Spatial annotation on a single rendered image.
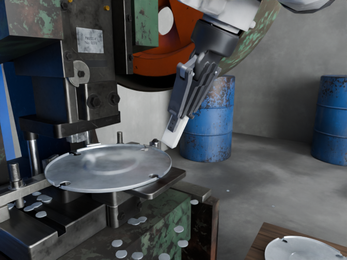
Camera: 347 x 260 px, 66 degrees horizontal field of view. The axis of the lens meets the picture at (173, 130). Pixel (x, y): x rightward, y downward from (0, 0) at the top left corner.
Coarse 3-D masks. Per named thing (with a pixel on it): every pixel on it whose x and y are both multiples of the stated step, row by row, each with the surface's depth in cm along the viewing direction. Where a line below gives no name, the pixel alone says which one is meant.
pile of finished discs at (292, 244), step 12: (276, 240) 101; (288, 240) 101; (300, 240) 101; (312, 240) 101; (276, 252) 95; (288, 252) 95; (300, 252) 94; (312, 252) 95; (324, 252) 95; (336, 252) 95
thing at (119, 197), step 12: (156, 180) 56; (168, 180) 56; (108, 192) 59; (120, 192) 60; (132, 192) 52; (144, 192) 50; (156, 192) 51; (108, 204) 60; (120, 204) 61; (132, 204) 65; (108, 216) 61; (120, 216) 61; (132, 216) 65
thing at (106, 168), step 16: (112, 144) 77; (128, 144) 78; (64, 160) 66; (80, 160) 66; (96, 160) 64; (112, 160) 64; (128, 160) 64; (144, 160) 66; (160, 160) 66; (48, 176) 57; (64, 176) 57; (80, 176) 57; (96, 176) 57; (112, 176) 57; (128, 176) 57; (144, 176) 57; (160, 176) 57; (96, 192) 50
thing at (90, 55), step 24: (72, 0) 54; (96, 0) 59; (72, 24) 55; (96, 24) 60; (72, 48) 56; (96, 48) 61; (96, 72) 62; (48, 96) 60; (72, 96) 57; (96, 96) 59; (72, 120) 58
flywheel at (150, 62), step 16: (160, 0) 89; (176, 0) 86; (176, 16) 87; (192, 16) 84; (176, 32) 88; (240, 32) 81; (160, 48) 93; (176, 48) 89; (192, 48) 82; (144, 64) 94; (160, 64) 90; (176, 64) 87
